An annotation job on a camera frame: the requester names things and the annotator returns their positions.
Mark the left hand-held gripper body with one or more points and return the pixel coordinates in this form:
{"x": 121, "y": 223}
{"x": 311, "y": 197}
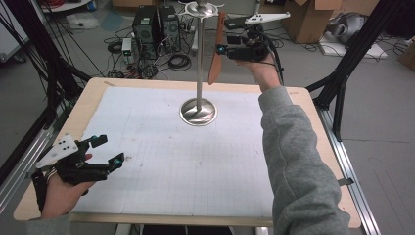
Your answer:
{"x": 75, "y": 169}

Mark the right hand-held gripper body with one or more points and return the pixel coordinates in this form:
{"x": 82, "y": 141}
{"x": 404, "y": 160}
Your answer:
{"x": 251, "y": 52}

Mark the wooden spatula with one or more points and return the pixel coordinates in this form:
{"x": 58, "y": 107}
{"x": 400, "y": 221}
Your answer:
{"x": 215, "y": 68}

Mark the metal stand with hooks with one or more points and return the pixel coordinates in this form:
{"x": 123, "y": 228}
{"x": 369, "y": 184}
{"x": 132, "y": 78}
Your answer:
{"x": 198, "y": 112}

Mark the person's right hand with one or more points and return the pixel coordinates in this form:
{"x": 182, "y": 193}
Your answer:
{"x": 264, "y": 75}

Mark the person's left hand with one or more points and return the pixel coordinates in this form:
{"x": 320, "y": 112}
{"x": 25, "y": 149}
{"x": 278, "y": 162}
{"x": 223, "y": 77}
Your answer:
{"x": 62, "y": 199}

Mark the white grid paper mat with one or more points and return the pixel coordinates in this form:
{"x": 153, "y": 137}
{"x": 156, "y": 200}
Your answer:
{"x": 163, "y": 169}

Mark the black computer tower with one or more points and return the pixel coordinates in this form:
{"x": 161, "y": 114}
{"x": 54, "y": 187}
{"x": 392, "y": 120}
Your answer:
{"x": 145, "y": 29}
{"x": 169, "y": 27}

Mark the large open cardboard box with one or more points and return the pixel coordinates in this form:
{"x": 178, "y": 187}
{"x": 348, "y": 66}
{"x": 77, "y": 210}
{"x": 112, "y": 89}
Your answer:
{"x": 306, "y": 19}

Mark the white power adapter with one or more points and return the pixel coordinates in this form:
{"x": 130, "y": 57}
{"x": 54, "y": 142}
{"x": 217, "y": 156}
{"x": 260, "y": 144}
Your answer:
{"x": 126, "y": 45}

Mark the grey and black device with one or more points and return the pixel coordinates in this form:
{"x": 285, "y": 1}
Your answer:
{"x": 347, "y": 25}

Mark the white foam board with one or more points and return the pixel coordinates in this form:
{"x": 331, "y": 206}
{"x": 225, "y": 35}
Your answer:
{"x": 359, "y": 50}

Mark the small cardboard box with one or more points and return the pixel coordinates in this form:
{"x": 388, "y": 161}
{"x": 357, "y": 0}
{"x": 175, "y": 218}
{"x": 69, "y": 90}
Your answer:
{"x": 408, "y": 55}

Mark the grey tape piece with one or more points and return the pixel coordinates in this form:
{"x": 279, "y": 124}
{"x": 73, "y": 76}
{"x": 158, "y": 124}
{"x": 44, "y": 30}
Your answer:
{"x": 345, "y": 181}

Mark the aluminium rail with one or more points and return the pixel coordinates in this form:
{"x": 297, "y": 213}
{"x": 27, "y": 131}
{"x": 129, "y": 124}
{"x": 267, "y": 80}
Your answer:
{"x": 357, "y": 199}
{"x": 19, "y": 169}

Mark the black metal frame strut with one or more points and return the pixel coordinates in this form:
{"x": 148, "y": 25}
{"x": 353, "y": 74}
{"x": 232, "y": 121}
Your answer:
{"x": 49, "y": 75}
{"x": 359, "y": 49}

